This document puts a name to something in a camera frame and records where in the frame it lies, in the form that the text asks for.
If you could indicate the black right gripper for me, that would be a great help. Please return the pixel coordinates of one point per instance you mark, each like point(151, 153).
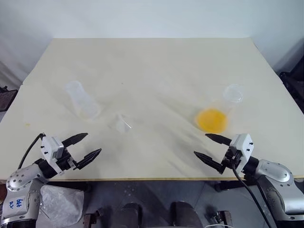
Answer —
point(229, 159)

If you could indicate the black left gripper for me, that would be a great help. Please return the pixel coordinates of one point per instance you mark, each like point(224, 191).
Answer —
point(65, 161)

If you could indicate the clear conical flask orange liquid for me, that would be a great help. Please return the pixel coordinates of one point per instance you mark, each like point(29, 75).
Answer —
point(211, 120)

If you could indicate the tall clear plastic beaker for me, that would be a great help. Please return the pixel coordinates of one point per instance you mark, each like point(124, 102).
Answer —
point(83, 104)

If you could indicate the small clear plastic funnel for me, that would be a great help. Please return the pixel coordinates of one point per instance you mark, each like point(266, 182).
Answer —
point(120, 124)

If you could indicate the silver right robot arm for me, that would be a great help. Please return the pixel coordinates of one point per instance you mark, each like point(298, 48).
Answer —
point(273, 168)

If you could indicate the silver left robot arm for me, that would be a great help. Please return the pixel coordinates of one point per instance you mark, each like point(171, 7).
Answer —
point(21, 178)

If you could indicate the black table leg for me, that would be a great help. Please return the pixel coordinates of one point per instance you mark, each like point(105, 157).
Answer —
point(87, 187)

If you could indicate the dark rounded shape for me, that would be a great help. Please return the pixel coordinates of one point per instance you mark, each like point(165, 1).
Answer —
point(131, 213)

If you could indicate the dark crate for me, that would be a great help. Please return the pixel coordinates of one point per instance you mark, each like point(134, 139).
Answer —
point(8, 99)

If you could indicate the dark bulky object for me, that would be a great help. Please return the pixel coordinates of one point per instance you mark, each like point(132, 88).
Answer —
point(294, 78)

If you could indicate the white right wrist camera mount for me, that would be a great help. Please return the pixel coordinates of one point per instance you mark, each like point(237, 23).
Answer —
point(242, 145)

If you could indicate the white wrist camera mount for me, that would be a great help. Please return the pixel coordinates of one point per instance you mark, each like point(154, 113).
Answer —
point(242, 145)
point(51, 147)

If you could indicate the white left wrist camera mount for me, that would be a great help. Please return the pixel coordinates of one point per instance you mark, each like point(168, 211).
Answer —
point(51, 147)

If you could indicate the rusty brown metal bracket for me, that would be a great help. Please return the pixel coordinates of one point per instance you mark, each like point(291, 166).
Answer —
point(222, 218)
point(92, 217)

